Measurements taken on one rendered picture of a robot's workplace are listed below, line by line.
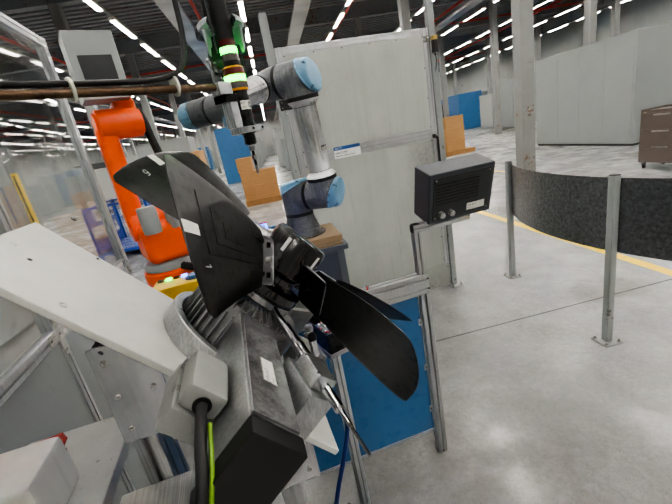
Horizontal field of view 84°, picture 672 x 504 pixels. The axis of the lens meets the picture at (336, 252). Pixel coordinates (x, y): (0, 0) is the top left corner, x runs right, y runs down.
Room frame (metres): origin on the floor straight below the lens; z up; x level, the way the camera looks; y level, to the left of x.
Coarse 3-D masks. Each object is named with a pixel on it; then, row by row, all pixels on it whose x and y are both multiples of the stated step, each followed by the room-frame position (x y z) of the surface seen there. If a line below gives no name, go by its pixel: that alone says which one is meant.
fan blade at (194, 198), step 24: (168, 168) 0.49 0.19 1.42; (192, 192) 0.50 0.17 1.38; (216, 192) 0.56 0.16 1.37; (192, 216) 0.47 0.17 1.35; (216, 216) 0.52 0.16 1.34; (240, 216) 0.59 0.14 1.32; (192, 240) 0.44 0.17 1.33; (216, 240) 0.49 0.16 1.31; (240, 240) 0.55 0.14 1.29; (192, 264) 0.41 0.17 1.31; (216, 264) 0.46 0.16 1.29; (240, 264) 0.54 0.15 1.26; (216, 288) 0.44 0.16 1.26; (240, 288) 0.51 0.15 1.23; (216, 312) 0.41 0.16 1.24
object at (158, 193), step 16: (144, 160) 0.78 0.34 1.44; (192, 160) 0.86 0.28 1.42; (128, 176) 0.72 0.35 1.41; (144, 176) 0.74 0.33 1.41; (160, 176) 0.77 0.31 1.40; (208, 176) 0.84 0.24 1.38; (144, 192) 0.72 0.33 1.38; (160, 192) 0.73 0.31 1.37; (224, 192) 0.81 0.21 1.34; (160, 208) 0.71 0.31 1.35; (240, 208) 0.79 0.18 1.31
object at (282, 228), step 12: (276, 228) 0.73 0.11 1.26; (288, 228) 0.72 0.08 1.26; (276, 240) 0.71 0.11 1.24; (300, 240) 0.69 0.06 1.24; (276, 252) 0.69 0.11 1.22; (288, 252) 0.69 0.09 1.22; (300, 252) 0.69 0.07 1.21; (312, 252) 0.69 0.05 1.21; (276, 264) 0.68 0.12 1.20; (288, 264) 0.68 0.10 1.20; (300, 264) 0.69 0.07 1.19; (276, 276) 0.69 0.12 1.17; (288, 276) 0.68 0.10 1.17; (300, 276) 0.69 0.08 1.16; (264, 288) 0.66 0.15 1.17; (276, 288) 0.68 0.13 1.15; (288, 288) 0.70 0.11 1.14; (276, 300) 0.66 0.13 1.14; (288, 300) 0.67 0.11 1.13
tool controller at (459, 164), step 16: (448, 160) 1.35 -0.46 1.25; (464, 160) 1.33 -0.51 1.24; (480, 160) 1.32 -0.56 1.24; (416, 176) 1.33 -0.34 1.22; (432, 176) 1.24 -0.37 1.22; (448, 176) 1.26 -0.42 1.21; (464, 176) 1.27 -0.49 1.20; (480, 176) 1.29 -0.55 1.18; (416, 192) 1.35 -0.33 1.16; (432, 192) 1.26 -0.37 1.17; (448, 192) 1.27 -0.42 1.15; (464, 192) 1.29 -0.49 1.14; (480, 192) 1.31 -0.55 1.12; (416, 208) 1.36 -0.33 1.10; (432, 208) 1.27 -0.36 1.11; (448, 208) 1.29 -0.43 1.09; (464, 208) 1.31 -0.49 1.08; (480, 208) 1.33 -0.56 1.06
